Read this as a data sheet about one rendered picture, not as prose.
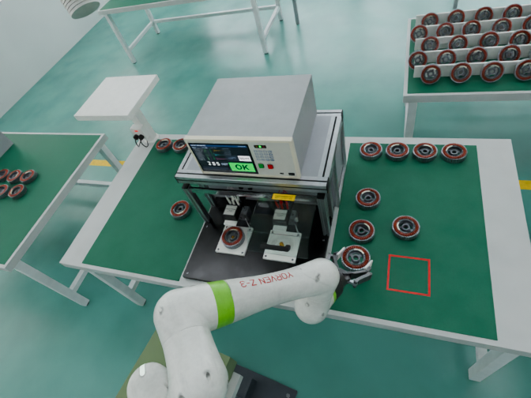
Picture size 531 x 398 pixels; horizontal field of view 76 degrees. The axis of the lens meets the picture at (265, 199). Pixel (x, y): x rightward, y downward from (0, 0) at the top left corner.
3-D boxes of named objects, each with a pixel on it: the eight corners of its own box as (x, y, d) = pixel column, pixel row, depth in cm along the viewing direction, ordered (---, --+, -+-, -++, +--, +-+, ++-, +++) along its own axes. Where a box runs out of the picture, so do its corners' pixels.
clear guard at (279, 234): (307, 259, 123) (305, 251, 118) (246, 250, 131) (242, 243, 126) (322, 189, 140) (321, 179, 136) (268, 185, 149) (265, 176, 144)
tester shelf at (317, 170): (328, 193, 130) (326, 185, 127) (178, 182, 153) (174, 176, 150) (343, 117, 154) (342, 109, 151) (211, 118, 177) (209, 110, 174)
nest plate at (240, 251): (244, 256, 157) (243, 255, 156) (216, 252, 162) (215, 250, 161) (254, 229, 165) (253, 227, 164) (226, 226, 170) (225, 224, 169)
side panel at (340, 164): (339, 207, 164) (334, 162, 139) (333, 207, 165) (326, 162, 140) (346, 164, 179) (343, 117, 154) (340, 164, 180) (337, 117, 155)
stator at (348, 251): (362, 278, 131) (362, 274, 128) (336, 265, 136) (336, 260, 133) (374, 256, 135) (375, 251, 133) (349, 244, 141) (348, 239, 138)
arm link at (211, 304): (159, 359, 79) (161, 334, 71) (148, 312, 87) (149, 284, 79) (231, 336, 87) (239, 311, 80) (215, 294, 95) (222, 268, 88)
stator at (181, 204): (171, 208, 189) (168, 204, 186) (190, 200, 189) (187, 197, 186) (173, 223, 182) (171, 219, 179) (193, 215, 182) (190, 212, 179)
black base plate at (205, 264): (317, 302, 139) (317, 300, 137) (183, 278, 160) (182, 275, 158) (334, 208, 164) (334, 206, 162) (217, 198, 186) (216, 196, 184)
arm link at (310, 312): (284, 317, 110) (313, 338, 105) (292, 290, 104) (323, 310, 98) (306, 294, 120) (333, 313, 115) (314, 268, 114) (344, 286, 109)
